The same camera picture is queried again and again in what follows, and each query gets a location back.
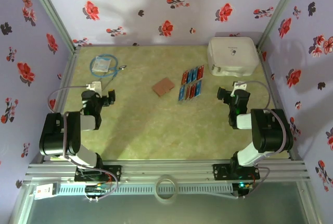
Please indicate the red credit card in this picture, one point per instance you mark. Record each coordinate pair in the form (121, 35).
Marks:
(187, 91)
(184, 77)
(200, 72)
(193, 90)

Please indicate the blue credit card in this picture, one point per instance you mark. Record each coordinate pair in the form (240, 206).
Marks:
(181, 93)
(198, 88)
(194, 74)
(190, 75)

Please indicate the pink leather card holder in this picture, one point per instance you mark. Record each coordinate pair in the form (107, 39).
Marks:
(163, 86)

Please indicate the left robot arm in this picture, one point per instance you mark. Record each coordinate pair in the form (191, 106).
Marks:
(59, 135)

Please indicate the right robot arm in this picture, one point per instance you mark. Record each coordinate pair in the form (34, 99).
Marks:
(270, 130)

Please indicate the row of red-blue packets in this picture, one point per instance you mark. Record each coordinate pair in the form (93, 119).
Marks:
(203, 82)

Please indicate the white and blue packet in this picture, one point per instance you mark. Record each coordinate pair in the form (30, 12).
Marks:
(101, 64)

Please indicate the blue stethoscope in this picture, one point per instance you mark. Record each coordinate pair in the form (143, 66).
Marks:
(114, 60)

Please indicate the white plastic lidded container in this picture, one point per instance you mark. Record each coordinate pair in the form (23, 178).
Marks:
(232, 54)

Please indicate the small green circuit board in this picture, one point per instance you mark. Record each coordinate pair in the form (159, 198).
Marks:
(95, 189)
(244, 186)

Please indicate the clear tape roll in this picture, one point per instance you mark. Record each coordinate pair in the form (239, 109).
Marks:
(157, 190)

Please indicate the white power adapter box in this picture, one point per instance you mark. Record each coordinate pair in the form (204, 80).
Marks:
(45, 191)

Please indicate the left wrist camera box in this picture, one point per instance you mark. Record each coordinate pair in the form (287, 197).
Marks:
(94, 86)

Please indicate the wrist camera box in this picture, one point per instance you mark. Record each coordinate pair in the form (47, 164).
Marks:
(94, 86)
(240, 86)

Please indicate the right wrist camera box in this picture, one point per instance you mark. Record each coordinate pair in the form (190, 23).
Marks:
(240, 86)

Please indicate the aluminium frame side rail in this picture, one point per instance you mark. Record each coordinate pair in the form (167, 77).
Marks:
(69, 70)
(268, 78)

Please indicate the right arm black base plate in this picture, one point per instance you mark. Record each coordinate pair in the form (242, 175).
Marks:
(221, 172)

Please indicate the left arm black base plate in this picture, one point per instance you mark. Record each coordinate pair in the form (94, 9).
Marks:
(115, 173)

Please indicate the long aluminium frame rail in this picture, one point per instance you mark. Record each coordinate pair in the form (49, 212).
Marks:
(166, 169)

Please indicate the aluminium frame post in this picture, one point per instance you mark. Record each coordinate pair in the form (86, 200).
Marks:
(278, 13)
(52, 13)

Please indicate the aluminium frame leg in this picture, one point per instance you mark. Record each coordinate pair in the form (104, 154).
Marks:
(308, 203)
(20, 203)

